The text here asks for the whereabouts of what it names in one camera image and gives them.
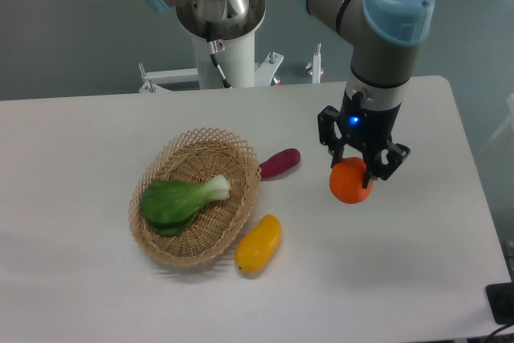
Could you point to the orange fruit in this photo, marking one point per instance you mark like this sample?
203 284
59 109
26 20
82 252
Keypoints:
346 181

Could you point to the woven wicker basket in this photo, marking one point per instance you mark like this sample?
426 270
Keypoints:
196 157

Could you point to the purple sweet potato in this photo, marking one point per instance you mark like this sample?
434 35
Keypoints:
280 163

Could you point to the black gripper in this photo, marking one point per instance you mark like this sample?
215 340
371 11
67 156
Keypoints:
366 125

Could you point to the green bok choy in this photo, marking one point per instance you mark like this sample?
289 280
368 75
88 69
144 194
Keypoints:
171 206

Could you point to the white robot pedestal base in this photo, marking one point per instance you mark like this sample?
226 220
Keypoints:
222 34

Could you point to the yellow mango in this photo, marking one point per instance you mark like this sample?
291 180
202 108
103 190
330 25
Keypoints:
258 246

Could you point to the black device at table edge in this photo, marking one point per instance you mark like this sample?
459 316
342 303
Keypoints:
500 299

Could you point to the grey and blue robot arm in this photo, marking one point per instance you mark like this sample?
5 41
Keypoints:
385 36

